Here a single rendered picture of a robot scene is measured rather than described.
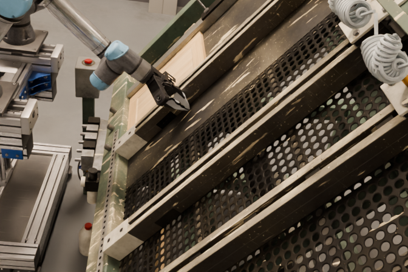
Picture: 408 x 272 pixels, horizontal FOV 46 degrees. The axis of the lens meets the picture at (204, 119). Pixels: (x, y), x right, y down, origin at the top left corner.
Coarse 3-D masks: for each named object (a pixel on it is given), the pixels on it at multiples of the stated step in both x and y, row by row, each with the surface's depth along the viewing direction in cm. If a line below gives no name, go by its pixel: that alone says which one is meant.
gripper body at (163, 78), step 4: (152, 68) 168; (152, 72) 167; (156, 72) 172; (160, 72) 175; (164, 72) 175; (148, 76) 166; (160, 76) 173; (164, 76) 172; (168, 76) 174; (172, 76) 176; (144, 80) 167; (160, 80) 172; (164, 80) 170; (168, 80) 174; (172, 80) 175; (164, 84) 169; (168, 84) 171; (168, 88) 170; (172, 88) 170; (168, 92) 171; (172, 92) 171
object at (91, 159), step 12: (96, 120) 234; (84, 132) 231; (96, 132) 228; (84, 144) 218; (96, 144) 223; (84, 156) 212; (96, 156) 217; (84, 168) 217; (96, 168) 210; (84, 180) 204; (96, 180) 203; (96, 192) 208
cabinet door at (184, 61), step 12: (192, 48) 206; (204, 48) 200; (180, 60) 210; (192, 60) 199; (168, 72) 212; (180, 72) 202; (144, 84) 226; (144, 96) 218; (132, 108) 220; (144, 108) 210; (132, 120) 212
